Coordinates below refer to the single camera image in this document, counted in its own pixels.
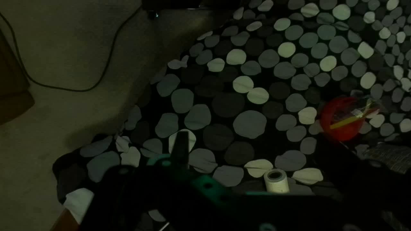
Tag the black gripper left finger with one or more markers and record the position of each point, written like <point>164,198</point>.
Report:
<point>180,148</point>

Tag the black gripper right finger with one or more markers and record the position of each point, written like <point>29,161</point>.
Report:
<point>349,170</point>

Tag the red round bowl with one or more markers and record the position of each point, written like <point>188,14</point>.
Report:
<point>338,125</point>

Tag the yellow stick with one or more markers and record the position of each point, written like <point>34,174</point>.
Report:
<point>354,119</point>

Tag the white tape roll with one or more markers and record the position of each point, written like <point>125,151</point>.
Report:
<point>275,180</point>

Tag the black pebble pattern bedspread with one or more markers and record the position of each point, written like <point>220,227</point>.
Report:
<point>251,123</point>

